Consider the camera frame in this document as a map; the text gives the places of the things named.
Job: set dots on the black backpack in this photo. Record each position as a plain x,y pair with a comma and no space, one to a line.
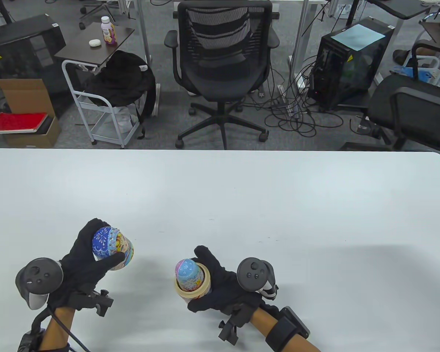
121,80

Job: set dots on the white desk leg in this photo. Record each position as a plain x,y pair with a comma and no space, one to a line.
301,40
143,29

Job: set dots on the person's left forearm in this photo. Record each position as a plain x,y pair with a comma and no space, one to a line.
57,330

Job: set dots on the person's right hand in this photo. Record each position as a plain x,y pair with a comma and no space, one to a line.
223,289

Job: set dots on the cardboard box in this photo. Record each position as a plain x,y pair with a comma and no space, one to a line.
25,95

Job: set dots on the light blue paper sheet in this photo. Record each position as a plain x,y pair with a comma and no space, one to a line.
357,36

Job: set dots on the medium light blue doll top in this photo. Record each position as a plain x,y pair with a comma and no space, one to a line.
189,273

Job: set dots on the person's left hand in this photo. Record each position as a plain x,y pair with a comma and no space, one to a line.
80,264

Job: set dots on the white power strip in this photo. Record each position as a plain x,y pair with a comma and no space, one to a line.
283,93

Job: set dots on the black equipment cabinet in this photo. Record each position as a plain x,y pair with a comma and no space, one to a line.
22,47

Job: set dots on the white earbuds case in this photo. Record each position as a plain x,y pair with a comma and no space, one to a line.
94,43

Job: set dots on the large blue Russian doll top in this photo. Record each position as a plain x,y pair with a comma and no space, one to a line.
108,240

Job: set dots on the dark wood side table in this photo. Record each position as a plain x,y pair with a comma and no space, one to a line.
91,51

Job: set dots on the bottle with purple label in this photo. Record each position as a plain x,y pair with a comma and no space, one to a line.
109,33

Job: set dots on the grey chair star base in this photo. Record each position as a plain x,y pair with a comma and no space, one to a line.
95,7

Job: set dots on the black chair with grey frame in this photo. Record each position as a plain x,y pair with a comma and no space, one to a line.
407,102

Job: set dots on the red notebook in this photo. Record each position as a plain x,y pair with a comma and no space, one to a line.
18,121

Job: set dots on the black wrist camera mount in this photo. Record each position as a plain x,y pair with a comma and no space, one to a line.
102,304
229,330

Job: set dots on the black VR controller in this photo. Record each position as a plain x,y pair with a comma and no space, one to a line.
253,273
38,278

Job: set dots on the white metal cart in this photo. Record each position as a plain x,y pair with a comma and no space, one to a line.
108,132

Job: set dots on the person's right forearm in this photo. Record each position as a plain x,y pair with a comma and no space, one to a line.
264,324

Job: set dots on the black computer tower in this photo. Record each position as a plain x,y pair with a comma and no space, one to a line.
337,73

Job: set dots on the blue bag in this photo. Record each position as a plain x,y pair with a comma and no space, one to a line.
421,73

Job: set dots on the black desk top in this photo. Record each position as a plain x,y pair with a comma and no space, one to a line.
399,9

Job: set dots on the black mesh office chair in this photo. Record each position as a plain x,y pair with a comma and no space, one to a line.
220,73

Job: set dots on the large Russian doll base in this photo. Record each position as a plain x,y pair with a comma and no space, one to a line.
198,293

